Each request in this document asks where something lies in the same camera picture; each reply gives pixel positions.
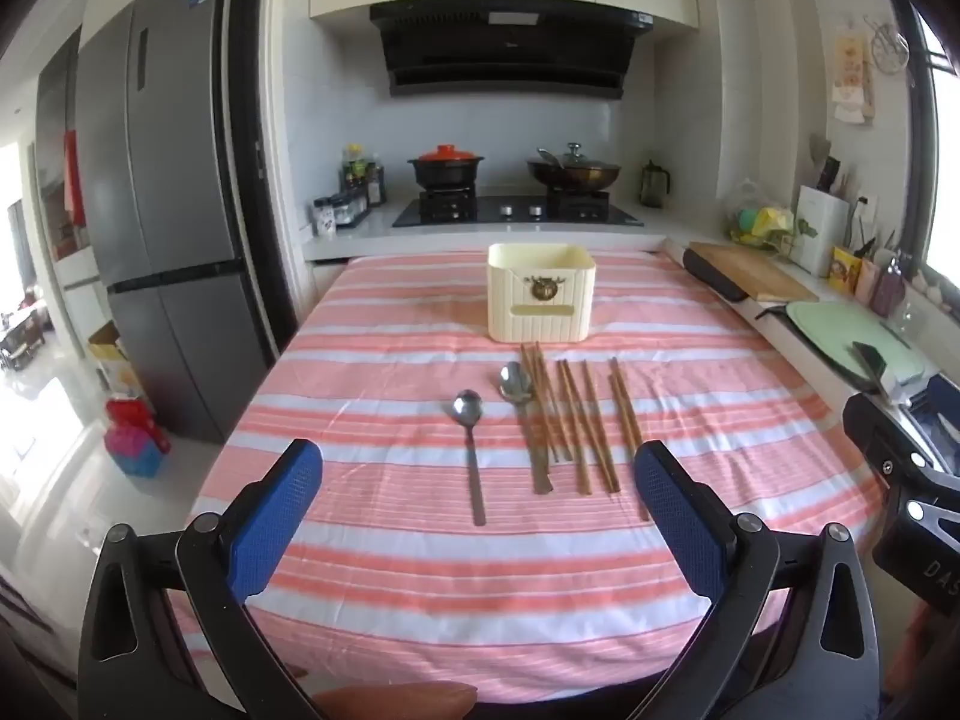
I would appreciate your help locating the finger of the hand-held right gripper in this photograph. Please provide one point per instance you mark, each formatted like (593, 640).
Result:
(866, 450)

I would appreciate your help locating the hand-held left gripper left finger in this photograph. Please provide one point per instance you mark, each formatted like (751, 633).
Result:
(277, 517)

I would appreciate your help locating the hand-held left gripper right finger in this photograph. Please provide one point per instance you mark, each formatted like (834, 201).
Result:
(675, 517)

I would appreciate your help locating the row of wooden chopsticks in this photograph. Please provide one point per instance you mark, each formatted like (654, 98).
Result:
(592, 427)

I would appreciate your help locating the cream ribbed utensil holder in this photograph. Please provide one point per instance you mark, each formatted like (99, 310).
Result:
(540, 292)

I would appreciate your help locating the dark blue container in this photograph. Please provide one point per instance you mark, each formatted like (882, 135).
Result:
(937, 416)

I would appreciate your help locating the small black object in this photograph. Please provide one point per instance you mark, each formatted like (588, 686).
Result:
(870, 366)

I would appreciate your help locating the red and blue toy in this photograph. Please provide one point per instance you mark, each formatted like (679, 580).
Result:
(135, 439)

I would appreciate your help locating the purple container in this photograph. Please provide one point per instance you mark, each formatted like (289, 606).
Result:
(890, 289)

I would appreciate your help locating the pink white striped tablecloth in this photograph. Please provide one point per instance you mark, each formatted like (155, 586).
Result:
(390, 390)

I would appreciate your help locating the yellow snack packet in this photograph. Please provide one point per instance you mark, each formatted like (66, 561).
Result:
(846, 268)

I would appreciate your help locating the wooden cutting board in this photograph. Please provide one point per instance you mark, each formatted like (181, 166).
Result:
(757, 270)

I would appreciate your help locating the brown rounded object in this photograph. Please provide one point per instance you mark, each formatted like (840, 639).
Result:
(397, 701)

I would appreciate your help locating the white knife block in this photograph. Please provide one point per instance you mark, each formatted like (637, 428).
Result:
(819, 229)

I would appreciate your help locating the cardboard box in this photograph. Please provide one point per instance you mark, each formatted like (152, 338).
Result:
(112, 360)

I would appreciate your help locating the black tray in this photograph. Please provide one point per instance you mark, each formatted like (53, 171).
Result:
(712, 277)

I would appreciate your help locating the yellow green plastic bag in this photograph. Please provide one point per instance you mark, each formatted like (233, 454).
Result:
(761, 225)

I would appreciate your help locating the grey spatula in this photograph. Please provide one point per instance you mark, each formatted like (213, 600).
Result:
(819, 154)

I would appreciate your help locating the grey refrigerator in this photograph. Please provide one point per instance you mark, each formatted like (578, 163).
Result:
(172, 202)

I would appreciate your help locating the dark glass pitcher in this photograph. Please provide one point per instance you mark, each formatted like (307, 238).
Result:
(654, 184)

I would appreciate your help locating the black gas cooktop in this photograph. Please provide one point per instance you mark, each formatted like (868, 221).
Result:
(517, 211)

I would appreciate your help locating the row of condiment bottles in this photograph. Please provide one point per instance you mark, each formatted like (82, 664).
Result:
(364, 180)

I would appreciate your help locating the wok with glass lid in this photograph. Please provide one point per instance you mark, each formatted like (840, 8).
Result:
(574, 171)

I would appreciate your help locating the black pot with orange lid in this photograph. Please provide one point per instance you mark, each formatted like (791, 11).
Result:
(446, 165)

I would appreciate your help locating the red hanging cloth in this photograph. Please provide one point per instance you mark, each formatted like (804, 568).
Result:
(73, 176)

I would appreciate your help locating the black range hood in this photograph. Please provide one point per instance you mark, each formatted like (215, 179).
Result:
(502, 45)

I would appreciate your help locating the wall calendar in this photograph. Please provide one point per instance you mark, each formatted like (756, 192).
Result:
(853, 67)

